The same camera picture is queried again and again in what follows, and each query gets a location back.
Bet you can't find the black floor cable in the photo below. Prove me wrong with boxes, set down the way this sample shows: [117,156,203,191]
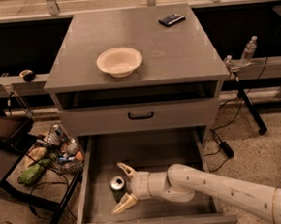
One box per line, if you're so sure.
[197,56,279,173]

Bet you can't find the black drawer handle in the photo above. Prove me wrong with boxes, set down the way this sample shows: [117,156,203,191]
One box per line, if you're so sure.
[128,112,154,120]

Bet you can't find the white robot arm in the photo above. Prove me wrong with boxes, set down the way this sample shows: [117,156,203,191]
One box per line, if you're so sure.
[112,162,281,224]

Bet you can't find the open grey middle drawer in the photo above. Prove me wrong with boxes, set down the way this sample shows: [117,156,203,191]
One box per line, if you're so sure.
[77,129,237,224]

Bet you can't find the dark blue snack packet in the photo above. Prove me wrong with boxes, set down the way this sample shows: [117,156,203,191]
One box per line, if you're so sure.
[159,14,186,27]

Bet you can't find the clear plastic water bottle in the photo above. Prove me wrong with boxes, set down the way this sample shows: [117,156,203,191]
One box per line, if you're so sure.
[240,36,258,67]

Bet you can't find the white paper bowl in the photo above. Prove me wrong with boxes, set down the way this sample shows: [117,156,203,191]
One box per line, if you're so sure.
[96,47,143,78]

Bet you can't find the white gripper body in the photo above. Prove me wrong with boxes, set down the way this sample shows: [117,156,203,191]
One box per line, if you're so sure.
[131,171,151,200]

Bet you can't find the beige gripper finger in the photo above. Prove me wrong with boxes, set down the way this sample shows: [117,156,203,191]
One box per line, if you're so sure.
[117,162,138,179]
[111,193,139,215]

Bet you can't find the wire basket of items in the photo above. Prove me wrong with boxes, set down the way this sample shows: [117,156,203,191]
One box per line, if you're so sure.
[36,123,84,175]

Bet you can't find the black power adapter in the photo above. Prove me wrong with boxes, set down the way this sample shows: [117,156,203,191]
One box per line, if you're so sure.
[220,142,234,158]

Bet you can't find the green chip bag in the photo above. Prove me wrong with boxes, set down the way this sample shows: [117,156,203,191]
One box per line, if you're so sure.
[17,158,52,186]

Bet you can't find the black and yellow tape measure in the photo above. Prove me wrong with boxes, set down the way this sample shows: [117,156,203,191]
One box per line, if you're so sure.
[19,69,36,82]

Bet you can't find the dark side table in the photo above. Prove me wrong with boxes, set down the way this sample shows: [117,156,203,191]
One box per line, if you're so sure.
[0,109,82,224]

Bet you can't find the closed grey top drawer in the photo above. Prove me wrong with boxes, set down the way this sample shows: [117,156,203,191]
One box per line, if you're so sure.
[59,97,220,136]

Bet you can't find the black tripod stand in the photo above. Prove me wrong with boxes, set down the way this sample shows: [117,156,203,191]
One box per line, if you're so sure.
[223,55,267,135]

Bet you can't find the green soda can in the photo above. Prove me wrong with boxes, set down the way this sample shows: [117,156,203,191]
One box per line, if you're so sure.
[109,176,127,203]

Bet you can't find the grey drawer cabinet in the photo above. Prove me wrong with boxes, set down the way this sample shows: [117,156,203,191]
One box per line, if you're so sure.
[38,0,242,224]

